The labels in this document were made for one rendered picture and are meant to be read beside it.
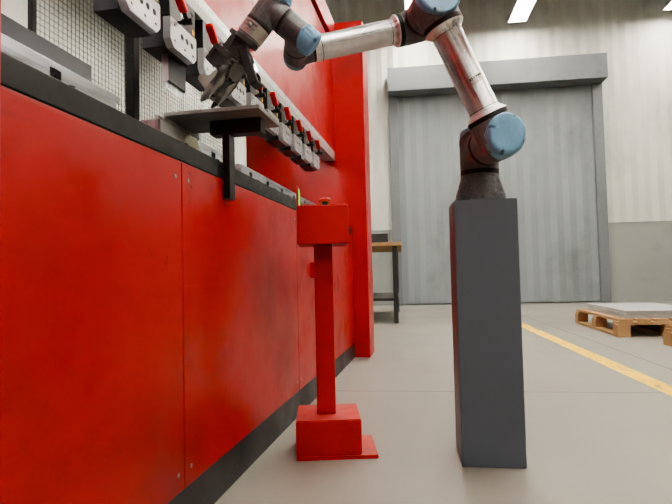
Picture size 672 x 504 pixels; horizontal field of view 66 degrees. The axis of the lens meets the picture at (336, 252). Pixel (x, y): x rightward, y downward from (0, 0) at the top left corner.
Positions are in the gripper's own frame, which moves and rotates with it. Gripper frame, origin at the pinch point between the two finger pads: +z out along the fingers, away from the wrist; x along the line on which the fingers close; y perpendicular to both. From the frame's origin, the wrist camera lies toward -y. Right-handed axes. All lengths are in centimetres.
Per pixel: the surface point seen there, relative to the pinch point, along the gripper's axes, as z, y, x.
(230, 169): 10.9, -17.1, 1.4
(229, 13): -27, 32, -31
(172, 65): -1.6, 14.2, 2.8
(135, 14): -5.7, 13.2, 26.1
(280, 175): 13, 49, -215
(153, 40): -3.7, 18.2, 9.7
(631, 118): -395, -165, -797
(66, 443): 53, -50, 62
